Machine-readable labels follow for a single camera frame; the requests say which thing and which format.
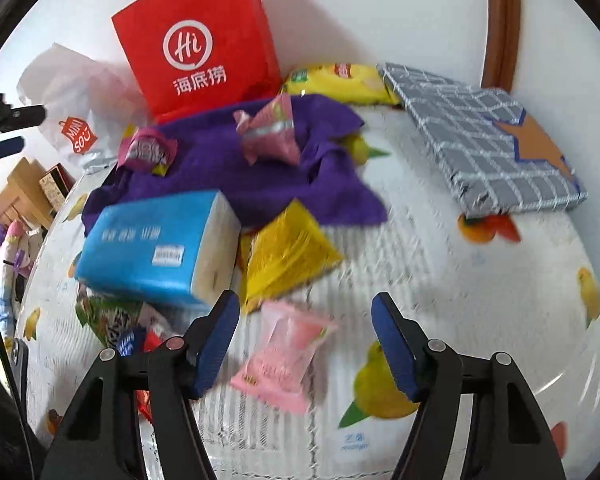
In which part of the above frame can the white plastic bag orange label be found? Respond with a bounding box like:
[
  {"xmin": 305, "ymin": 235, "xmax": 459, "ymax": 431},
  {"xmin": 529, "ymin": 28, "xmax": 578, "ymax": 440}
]
[{"xmin": 17, "ymin": 42, "xmax": 151, "ymax": 171}]

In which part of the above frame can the yellow chips bag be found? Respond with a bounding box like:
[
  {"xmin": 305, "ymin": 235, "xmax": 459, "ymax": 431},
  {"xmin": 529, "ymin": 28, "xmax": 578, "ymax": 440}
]
[{"xmin": 280, "ymin": 62, "xmax": 401, "ymax": 107}]

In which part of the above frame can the grey checked box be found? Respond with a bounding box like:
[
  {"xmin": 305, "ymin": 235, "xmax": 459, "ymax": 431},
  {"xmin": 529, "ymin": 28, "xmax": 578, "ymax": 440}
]
[{"xmin": 377, "ymin": 62, "xmax": 588, "ymax": 220}]

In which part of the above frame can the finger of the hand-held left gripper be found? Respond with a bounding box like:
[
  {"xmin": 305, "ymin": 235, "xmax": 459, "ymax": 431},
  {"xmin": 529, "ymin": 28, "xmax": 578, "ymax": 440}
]
[
  {"xmin": 0, "ymin": 136, "xmax": 25, "ymax": 170},
  {"xmin": 0, "ymin": 93, "xmax": 47, "ymax": 136}
]

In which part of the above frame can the dark red patterned box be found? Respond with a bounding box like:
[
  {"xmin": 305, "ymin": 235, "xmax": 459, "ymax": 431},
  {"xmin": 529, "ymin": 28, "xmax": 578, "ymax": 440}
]
[{"xmin": 39, "ymin": 162, "xmax": 76, "ymax": 211}]

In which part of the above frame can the blue tissue pack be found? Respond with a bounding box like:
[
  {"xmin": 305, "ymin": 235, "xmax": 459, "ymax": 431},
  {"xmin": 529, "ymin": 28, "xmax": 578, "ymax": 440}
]
[{"xmin": 74, "ymin": 190, "xmax": 242, "ymax": 313}]

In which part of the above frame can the magenta snack packet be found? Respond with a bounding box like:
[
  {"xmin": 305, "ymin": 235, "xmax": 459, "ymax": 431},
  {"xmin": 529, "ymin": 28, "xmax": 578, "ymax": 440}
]
[{"xmin": 117, "ymin": 126, "xmax": 178, "ymax": 177}]

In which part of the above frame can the white red snack packet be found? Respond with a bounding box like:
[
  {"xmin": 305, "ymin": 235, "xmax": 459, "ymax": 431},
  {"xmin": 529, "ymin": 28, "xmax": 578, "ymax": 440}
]
[{"xmin": 137, "ymin": 302, "xmax": 183, "ymax": 341}]

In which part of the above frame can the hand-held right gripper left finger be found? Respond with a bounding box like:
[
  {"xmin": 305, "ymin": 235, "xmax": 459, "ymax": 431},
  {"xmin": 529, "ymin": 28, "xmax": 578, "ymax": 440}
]
[{"xmin": 40, "ymin": 290, "xmax": 242, "ymax": 480}]

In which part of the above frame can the pink snack packet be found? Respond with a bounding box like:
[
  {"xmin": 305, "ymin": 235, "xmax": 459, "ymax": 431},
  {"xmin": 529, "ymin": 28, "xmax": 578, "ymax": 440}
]
[{"xmin": 230, "ymin": 301, "xmax": 338, "ymax": 413}]

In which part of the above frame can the yellow snack packet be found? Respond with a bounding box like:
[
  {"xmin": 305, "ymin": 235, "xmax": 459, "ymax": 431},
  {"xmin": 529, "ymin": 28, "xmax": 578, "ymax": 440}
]
[{"xmin": 237, "ymin": 199, "xmax": 345, "ymax": 315}]

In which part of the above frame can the blue cookie packet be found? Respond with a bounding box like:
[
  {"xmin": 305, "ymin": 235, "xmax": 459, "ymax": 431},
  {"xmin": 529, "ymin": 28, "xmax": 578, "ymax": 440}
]
[{"xmin": 114, "ymin": 326, "xmax": 148, "ymax": 357}]

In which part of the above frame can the fruit print bed sheet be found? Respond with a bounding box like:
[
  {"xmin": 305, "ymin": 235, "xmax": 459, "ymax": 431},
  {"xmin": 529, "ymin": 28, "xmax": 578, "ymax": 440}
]
[{"xmin": 17, "ymin": 105, "xmax": 600, "ymax": 480}]

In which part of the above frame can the purple cloth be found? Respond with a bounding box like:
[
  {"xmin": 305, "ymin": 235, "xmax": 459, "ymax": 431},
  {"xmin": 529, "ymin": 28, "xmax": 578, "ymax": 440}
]
[{"xmin": 81, "ymin": 94, "xmax": 390, "ymax": 236}]

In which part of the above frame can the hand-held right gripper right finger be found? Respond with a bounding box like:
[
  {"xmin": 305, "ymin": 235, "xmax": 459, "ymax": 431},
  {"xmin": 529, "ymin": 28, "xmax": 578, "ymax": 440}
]
[{"xmin": 371, "ymin": 292, "xmax": 567, "ymax": 480}]

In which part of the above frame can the pink striped candy packet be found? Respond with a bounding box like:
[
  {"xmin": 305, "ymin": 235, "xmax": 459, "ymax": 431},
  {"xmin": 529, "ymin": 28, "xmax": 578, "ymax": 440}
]
[{"xmin": 232, "ymin": 92, "xmax": 302, "ymax": 166}]

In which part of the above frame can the green snack packet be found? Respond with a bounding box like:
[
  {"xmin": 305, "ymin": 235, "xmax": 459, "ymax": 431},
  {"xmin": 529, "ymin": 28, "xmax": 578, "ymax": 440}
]
[{"xmin": 75, "ymin": 292, "xmax": 146, "ymax": 348}]

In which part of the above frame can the brown wooden frame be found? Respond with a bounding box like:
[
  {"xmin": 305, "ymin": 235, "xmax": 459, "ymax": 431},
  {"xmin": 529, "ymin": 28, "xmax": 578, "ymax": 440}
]
[{"xmin": 480, "ymin": 0, "xmax": 522, "ymax": 91}]

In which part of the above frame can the wooden nightstand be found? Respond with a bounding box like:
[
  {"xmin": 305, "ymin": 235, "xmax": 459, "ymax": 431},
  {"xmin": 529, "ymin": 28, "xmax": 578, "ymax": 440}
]
[{"xmin": 0, "ymin": 157, "xmax": 76, "ymax": 231}]

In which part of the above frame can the red paper bag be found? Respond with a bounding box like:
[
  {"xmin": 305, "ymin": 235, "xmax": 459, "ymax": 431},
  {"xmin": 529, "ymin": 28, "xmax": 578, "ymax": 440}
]
[{"xmin": 111, "ymin": 0, "xmax": 282, "ymax": 123}]

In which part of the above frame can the cartoon print cloth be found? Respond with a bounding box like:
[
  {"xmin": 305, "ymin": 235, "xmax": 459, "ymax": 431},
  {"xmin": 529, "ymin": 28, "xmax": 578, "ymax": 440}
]
[{"xmin": 0, "ymin": 220, "xmax": 41, "ymax": 356}]

